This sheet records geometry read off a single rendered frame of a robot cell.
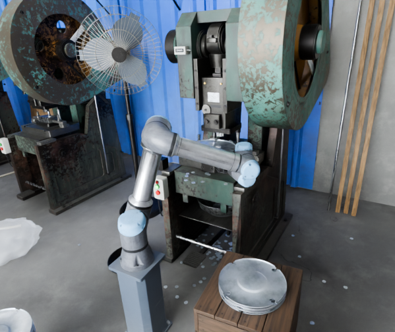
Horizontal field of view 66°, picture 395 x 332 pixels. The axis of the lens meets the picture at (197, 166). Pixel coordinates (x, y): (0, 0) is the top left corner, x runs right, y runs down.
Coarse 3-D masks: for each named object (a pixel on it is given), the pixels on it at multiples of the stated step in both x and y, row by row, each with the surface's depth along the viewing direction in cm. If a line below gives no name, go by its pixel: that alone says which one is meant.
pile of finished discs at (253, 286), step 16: (224, 272) 139; (240, 272) 138; (256, 272) 137; (272, 272) 137; (224, 288) 130; (240, 288) 130; (256, 288) 128; (272, 288) 129; (240, 304) 121; (256, 304) 121; (272, 304) 121
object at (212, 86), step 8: (208, 80) 168; (216, 80) 165; (208, 88) 169; (216, 88) 167; (208, 96) 171; (216, 96) 168; (208, 104) 173; (216, 104) 170; (208, 112) 173; (216, 112) 172; (232, 112) 176; (208, 120) 173; (216, 120) 170; (224, 120) 171; (232, 120) 178; (216, 128) 172; (224, 128) 173
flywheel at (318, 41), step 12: (312, 0) 155; (300, 12) 147; (312, 12) 160; (300, 24) 141; (312, 24) 138; (300, 36) 138; (312, 36) 135; (324, 36) 140; (300, 48) 139; (312, 48) 136; (300, 60) 162; (312, 60) 170; (300, 72) 166; (312, 72) 168; (300, 84) 169
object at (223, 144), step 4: (200, 140) 189; (204, 140) 190; (208, 140) 190; (212, 140) 190; (220, 140) 189; (224, 140) 188; (208, 144) 181; (212, 144) 181; (216, 144) 180; (220, 144) 182; (224, 144) 182; (228, 144) 181; (232, 144) 181; (220, 148) 174; (224, 148) 175; (228, 148) 175; (232, 148) 175
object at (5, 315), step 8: (0, 312) 135; (8, 312) 134; (24, 312) 134; (0, 320) 131; (8, 320) 131; (16, 320) 130; (24, 320) 130; (0, 328) 126; (8, 328) 126; (16, 328) 127; (24, 328) 127
